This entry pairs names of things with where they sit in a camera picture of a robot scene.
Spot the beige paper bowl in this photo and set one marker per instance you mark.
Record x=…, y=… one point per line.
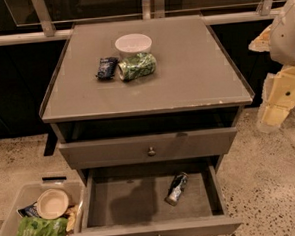
x=52, y=203

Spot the closed grey top drawer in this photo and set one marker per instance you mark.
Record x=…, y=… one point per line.
x=134, y=150

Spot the blue snack bag in bin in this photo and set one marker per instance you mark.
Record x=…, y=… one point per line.
x=29, y=211

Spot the brass top drawer knob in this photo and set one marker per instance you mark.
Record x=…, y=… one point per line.
x=151, y=152

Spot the dark blue snack packet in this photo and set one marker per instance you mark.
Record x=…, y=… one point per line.
x=106, y=69

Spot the clear plastic storage bin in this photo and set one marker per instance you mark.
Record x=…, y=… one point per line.
x=29, y=193

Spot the white round bowl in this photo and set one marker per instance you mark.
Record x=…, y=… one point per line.
x=131, y=44

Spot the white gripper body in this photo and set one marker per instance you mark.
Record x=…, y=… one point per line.
x=289, y=39

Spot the open grey middle drawer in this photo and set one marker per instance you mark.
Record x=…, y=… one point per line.
x=130, y=201

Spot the grey metal railing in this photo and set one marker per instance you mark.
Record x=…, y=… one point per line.
x=49, y=19

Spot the green chip bag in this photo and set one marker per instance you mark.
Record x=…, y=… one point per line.
x=33, y=226

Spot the yellow snack bag in bin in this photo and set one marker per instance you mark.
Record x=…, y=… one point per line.
x=71, y=214

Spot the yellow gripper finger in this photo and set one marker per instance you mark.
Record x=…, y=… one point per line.
x=278, y=99
x=262, y=42

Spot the grey wooden drawer cabinet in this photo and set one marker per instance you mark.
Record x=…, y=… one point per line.
x=195, y=87

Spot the crushed green soda can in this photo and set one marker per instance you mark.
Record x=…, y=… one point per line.
x=138, y=65

